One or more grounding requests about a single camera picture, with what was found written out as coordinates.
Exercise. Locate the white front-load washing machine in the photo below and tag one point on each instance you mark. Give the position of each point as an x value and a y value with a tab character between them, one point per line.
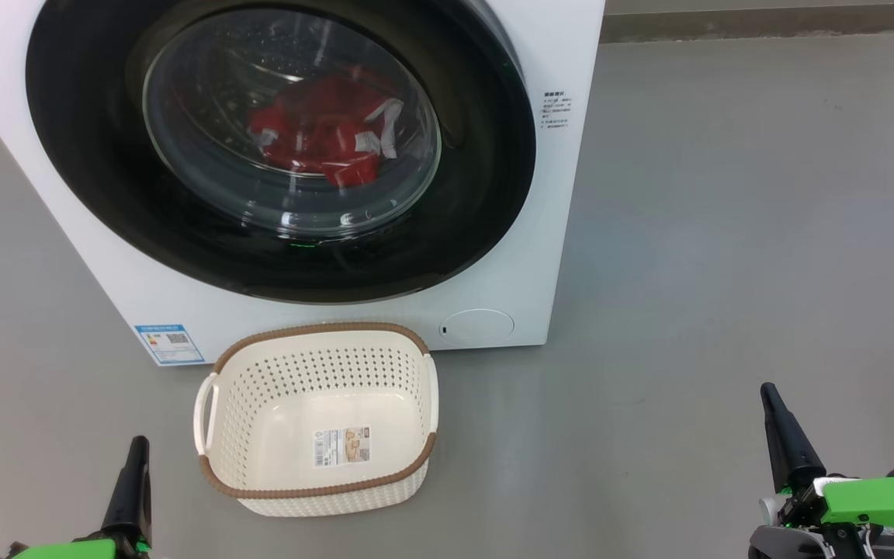
563	233

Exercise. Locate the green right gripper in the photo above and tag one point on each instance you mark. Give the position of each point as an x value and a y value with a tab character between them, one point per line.
874	505

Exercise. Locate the perforated stainless steel drum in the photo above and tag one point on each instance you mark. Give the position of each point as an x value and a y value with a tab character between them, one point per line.
206	93

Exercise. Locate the black round glass washer door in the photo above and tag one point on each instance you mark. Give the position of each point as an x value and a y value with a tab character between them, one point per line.
82	171

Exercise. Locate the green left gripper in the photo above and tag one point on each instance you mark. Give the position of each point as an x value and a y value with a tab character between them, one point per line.
74	550

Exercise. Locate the red white trimmed shorts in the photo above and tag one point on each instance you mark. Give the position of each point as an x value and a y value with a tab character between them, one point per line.
354	167

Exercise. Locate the red white striped top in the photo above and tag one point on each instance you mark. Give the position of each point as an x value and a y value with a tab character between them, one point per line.
299	116

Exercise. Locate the blue energy label sticker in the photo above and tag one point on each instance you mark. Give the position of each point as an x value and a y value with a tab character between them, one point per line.
170	344

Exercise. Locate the cream perforated basket brown rim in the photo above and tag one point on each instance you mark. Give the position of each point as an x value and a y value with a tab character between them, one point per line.
323	365

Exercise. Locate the round white drain filter cover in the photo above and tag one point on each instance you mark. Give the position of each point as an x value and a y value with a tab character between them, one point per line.
476	328

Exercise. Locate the paper product label in basket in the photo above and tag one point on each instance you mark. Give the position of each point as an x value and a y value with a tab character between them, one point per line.
342	446

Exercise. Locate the small printed text sticker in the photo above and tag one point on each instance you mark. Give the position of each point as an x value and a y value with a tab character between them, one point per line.
556	109

